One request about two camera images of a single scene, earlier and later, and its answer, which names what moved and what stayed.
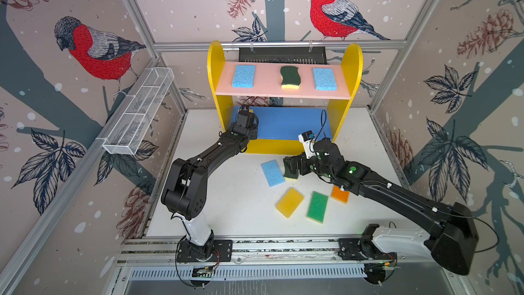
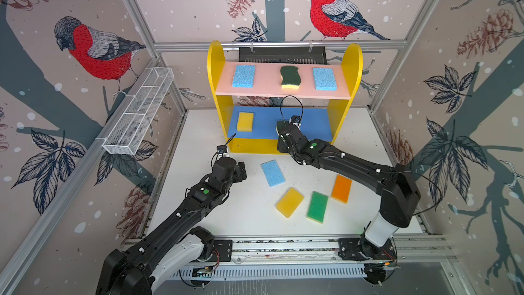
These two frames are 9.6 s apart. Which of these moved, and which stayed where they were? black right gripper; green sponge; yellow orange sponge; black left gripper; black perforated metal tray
Moved: black left gripper; black right gripper
Stayed: yellow orange sponge; black perforated metal tray; green sponge
